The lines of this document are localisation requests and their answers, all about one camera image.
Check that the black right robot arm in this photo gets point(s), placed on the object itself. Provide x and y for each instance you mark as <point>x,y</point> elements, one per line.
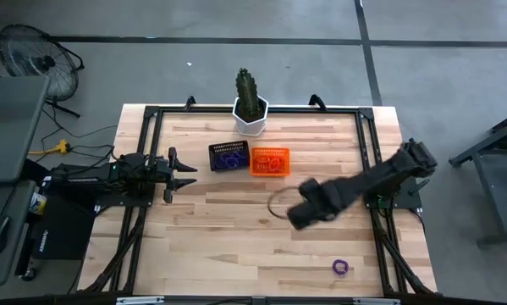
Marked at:
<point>397,169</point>

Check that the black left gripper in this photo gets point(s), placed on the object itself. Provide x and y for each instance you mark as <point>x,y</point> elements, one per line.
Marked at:
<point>160,173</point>

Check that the yellow power plug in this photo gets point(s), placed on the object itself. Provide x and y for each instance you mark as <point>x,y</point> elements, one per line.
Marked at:
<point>62,147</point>

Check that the silver table clamp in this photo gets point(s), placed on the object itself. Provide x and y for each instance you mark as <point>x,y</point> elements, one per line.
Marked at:
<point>141,301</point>
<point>376,302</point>

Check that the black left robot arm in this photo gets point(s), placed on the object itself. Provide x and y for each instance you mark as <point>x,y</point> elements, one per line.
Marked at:
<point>88,178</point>

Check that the green cactus plant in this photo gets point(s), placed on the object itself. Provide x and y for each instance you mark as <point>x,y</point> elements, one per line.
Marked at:
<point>248,95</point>

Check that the dark gray metal table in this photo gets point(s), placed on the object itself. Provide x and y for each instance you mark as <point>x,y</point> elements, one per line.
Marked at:
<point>492,195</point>

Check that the white plant pot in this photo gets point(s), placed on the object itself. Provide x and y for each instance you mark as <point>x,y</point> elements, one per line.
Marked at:
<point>253,127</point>

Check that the black control box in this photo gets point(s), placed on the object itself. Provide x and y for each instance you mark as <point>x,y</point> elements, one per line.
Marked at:
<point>62,229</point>

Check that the black aluminium rig frame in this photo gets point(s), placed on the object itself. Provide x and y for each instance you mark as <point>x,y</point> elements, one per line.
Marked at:
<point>321,110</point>

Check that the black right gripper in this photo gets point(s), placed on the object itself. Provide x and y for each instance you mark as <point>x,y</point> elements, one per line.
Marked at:
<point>321,205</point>

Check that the orange plastic mesh basket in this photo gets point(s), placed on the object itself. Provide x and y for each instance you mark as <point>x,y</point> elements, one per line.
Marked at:
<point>253,171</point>

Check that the black plastic mesh basket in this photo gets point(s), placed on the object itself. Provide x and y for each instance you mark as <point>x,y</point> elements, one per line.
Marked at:
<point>213,146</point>

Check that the black floor fan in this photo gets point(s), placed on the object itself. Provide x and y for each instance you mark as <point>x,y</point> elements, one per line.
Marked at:
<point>41,63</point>

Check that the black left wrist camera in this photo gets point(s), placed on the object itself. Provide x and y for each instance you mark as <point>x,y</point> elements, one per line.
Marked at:
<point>135,161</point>

